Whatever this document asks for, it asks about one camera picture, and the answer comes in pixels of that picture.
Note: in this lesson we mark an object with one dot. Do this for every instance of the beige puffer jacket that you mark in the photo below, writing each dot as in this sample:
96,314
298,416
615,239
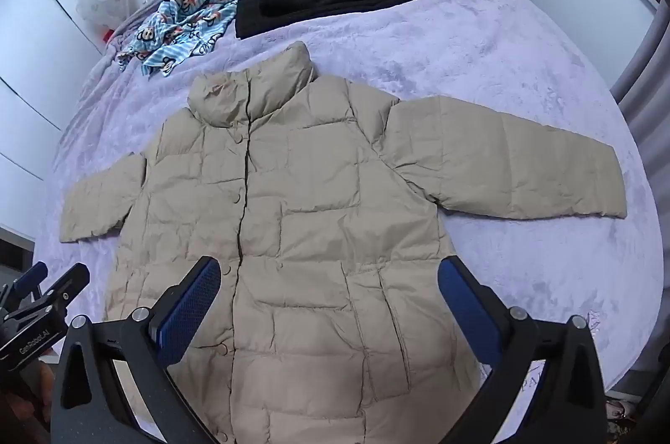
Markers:
314,214

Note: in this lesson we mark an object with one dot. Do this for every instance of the grey curtain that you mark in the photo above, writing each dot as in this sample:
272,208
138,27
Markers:
646,57

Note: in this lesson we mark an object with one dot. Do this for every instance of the white wardrobe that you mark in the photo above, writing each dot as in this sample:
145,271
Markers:
36,72

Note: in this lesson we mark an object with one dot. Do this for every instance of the blue monkey print cloth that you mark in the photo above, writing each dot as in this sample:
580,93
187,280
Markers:
183,20

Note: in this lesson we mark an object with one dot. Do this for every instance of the person's left hand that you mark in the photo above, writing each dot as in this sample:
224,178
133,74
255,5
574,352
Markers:
23,399

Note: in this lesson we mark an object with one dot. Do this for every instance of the lilac fluffy blanket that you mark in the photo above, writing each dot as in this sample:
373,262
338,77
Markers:
471,46

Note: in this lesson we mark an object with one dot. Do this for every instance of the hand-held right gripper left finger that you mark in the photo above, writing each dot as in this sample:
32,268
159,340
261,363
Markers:
191,308

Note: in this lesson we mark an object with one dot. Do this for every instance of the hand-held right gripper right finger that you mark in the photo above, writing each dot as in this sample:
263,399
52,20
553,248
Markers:
463,305

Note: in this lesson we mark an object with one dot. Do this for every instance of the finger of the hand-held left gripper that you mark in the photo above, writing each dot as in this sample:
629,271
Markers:
29,281
65,289

